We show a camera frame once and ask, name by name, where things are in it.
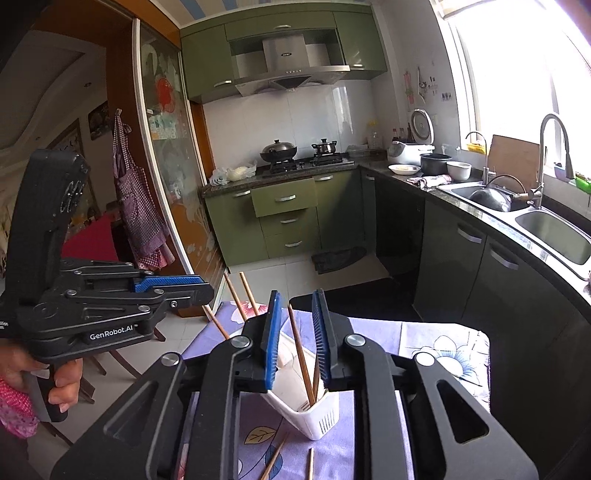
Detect person's left hand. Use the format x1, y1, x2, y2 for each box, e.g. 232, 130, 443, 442
0, 344, 85, 409

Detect black lidded wok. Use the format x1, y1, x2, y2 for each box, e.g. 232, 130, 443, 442
260, 138, 298, 164

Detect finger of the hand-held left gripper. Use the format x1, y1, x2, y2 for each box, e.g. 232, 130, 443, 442
44, 283, 216, 322
60, 260, 206, 294

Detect black wok with handle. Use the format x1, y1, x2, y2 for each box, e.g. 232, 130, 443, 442
468, 174, 529, 213

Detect black inner cooking pot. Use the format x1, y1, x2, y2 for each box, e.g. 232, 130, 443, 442
419, 154, 453, 177

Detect red chair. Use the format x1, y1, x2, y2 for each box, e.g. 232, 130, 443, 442
60, 215, 123, 266

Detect small steel faucet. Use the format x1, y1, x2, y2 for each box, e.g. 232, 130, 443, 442
464, 131, 491, 184

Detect green upper cabinets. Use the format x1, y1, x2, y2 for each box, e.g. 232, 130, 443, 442
180, 9, 389, 104

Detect checked purple apron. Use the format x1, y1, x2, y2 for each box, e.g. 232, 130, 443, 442
112, 108, 171, 271

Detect green base cabinets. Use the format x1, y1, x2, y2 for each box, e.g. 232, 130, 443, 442
201, 168, 370, 273

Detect pink dish rag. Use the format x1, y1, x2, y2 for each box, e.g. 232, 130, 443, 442
409, 174, 452, 189

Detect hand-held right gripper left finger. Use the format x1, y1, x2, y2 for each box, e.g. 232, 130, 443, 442
50, 290, 283, 480

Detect black kitchen base cabinets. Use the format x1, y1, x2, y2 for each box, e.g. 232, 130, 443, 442
360, 166, 591, 416

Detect tall steel kitchen faucet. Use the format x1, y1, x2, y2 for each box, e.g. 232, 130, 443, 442
530, 113, 575, 210

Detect white plastic utensil holder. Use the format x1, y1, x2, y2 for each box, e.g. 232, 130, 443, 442
259, 332, 341, 440

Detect dark floor mat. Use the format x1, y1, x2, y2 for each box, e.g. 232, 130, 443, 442
311, 247, 368, 275

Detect clear plastic food container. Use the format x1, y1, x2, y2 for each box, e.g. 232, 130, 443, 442
346, 144, 386, 161

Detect black gas stove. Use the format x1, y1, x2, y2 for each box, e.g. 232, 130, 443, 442
263, 152, 356, 174

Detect wooden cutting board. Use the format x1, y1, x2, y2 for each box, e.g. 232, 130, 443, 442
488, 134, 542, 188

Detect steel double sink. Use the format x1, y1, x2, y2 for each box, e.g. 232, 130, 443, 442
436, 181, 591, 280

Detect kitchen window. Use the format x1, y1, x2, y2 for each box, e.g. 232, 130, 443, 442
438, 0, 591, 185

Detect purple floral tablecloth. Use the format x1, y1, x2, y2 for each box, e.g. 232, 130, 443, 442
182, 300, 491, 480

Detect white rice cooker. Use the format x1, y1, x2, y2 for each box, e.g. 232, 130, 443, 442
387, 108, 435, 166

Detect framed wall picture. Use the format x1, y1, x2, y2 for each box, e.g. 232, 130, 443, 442
88, 100, 110, 140

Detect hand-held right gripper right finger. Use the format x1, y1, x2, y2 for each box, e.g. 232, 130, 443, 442
311, 288, 540, 480

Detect steel range hood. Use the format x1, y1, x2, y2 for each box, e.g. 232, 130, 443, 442
233, 37, 352, 97

